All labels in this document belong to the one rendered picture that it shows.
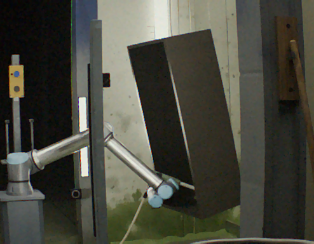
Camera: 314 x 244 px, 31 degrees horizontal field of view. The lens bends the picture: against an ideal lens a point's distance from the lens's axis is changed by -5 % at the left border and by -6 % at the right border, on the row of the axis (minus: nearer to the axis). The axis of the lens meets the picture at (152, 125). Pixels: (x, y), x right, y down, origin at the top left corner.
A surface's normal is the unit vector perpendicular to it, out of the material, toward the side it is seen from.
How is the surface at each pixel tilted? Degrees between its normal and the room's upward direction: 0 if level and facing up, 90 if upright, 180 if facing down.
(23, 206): 90
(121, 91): 90
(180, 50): 89
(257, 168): 90
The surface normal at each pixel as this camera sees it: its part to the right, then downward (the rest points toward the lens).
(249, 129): -0.94, 0.04
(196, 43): 0.43, 0.03
